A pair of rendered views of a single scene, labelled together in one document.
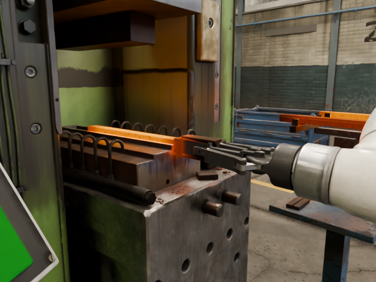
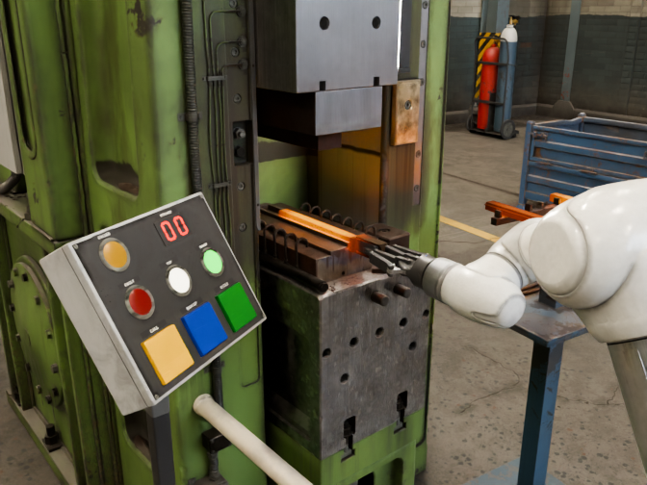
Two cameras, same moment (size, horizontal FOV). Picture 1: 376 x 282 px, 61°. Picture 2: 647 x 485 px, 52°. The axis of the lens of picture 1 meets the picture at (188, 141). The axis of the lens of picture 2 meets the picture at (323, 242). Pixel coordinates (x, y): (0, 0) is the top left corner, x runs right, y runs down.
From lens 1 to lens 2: 0.96 m
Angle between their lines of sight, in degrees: 15
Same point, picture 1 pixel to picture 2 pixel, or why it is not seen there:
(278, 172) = (415, 277)
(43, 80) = (248, 191)
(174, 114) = (367, 197)
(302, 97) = not seen: outside the picture
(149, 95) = (343, 172)
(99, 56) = not seen: hidden behind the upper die
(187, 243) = (355, 324)
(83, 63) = not seen: hidden behind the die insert
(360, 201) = (453, 303)
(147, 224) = (321, 306)
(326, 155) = (443, 269)
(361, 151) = (463, 269)
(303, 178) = (427, 284)
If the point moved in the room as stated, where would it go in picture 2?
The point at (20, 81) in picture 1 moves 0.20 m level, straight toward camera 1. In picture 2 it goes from (234, 194) to (245, 218)
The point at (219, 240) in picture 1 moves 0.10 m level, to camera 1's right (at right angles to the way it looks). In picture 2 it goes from (390, 326) to (429, 331)
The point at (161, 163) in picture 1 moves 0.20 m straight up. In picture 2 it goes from (338, 258) to (338, 177)
